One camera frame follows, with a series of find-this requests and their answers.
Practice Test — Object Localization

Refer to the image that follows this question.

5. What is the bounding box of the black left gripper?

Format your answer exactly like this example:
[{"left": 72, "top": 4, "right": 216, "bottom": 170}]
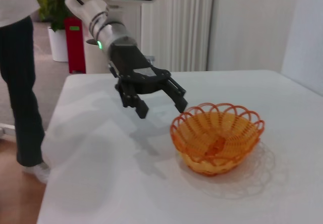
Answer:
[{"left": 107, "top": 43, "right": 189, "bottom": 119}]

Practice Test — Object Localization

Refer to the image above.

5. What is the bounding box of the orange wire basket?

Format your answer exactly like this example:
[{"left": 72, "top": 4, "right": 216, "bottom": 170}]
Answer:
[{"left": 169, "top": 102, "right": 265, "bottom": 177}]

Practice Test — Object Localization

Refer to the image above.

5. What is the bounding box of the white pleated curtain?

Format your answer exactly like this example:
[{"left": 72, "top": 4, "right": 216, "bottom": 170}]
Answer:
[{"left": 140, "top": 0, "right": 215, "bottom": 72}]

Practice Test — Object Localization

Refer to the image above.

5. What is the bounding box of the red box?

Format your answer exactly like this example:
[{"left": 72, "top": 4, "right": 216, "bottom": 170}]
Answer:
[{"left": 64, "top": 17, "right": 87, "bottom": 75}]

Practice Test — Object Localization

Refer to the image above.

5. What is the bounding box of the white plant pot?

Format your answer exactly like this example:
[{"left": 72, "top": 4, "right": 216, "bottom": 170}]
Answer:
[{"left": 47, "top": 26, "right": 69, "bottom": 63}]

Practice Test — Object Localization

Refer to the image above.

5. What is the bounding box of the person in dark trousers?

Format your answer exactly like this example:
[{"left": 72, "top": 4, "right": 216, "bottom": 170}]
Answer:
[{"left": 0, "top": 0, "right": 51, "bottom": 184}]

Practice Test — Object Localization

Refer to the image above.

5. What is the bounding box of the green potted plant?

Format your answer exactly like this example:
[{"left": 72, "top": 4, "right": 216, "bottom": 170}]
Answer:
[{"left": 32, "top": 0, "right": 74, "bottom": 32}]

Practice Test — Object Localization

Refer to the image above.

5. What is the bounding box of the white metal base bar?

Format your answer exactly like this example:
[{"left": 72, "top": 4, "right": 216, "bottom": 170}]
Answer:
[{"left": 0, "top": 122, "right": 17, "bottom": 136}]

